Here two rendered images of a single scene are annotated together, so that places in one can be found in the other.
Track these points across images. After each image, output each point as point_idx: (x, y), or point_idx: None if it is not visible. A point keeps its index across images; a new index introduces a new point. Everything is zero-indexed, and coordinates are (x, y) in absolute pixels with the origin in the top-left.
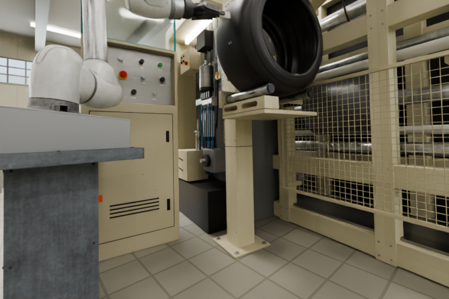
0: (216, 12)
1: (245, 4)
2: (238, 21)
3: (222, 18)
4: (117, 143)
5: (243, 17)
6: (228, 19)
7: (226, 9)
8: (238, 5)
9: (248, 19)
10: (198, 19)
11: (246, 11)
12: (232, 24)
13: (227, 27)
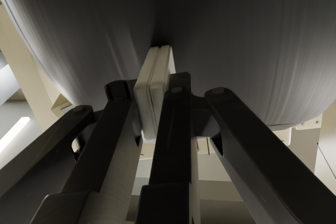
0: (70, 121)
1: (61, 81)
2: None
3: (158, 63)
4: None
5: (24, 12)
6: (183, 48)
7: (276, 116)
8: (102, 94)
9: None
10: (316, 192)
11: (34, 45)
12: None
13: None
